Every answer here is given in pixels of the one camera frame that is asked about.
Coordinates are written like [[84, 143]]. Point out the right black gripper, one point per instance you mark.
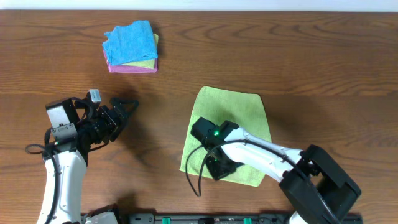
[[217, 174]]

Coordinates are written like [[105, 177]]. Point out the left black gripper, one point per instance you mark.
[[112, 119]]

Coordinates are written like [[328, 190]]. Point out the light green cloth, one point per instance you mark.
[[217, 106]]

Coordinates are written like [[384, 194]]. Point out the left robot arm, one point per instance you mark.
[[79, 126]]

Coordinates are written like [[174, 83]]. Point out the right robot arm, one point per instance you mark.
[[317, 187]]

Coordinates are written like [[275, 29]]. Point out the purple folded cloth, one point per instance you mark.
[[120, 68]]

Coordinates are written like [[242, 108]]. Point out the green folded cloth in stack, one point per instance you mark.
[[143, 66]]

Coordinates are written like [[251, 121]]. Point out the blue folded cloth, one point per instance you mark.
[[132, 43]]

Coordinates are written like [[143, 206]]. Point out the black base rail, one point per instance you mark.
[[264, 218]]

